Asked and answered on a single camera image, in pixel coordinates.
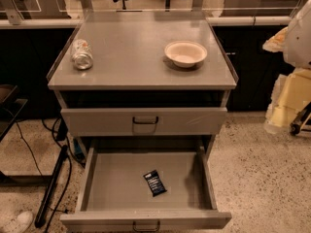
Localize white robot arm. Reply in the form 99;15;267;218
262;0;311;134

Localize grey metal drawer cabinet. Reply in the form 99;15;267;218
46;10;240;233

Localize white paper bowl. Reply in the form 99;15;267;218
164;41;207;68

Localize black floor cable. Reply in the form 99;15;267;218
13;116;86;233

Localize closed grey top drawer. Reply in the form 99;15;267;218
61;108;227;137

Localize white horizontal rail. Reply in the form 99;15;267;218
0;17;292;29

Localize black middle drawer handle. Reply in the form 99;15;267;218
132;220;161;233

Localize open grey middle drawer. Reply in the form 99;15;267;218
60;150;231;233

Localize dark blue rxbar wrapper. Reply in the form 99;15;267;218
144;170;166;196

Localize black desk frame leg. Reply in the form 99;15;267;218
0;84;67;228

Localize white sneaker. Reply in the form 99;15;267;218
2;210;35;233

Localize crushed silver soda can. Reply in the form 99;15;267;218
71;39;93;70

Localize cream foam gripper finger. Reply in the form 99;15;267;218
264;68;311;134
262;27;288;52

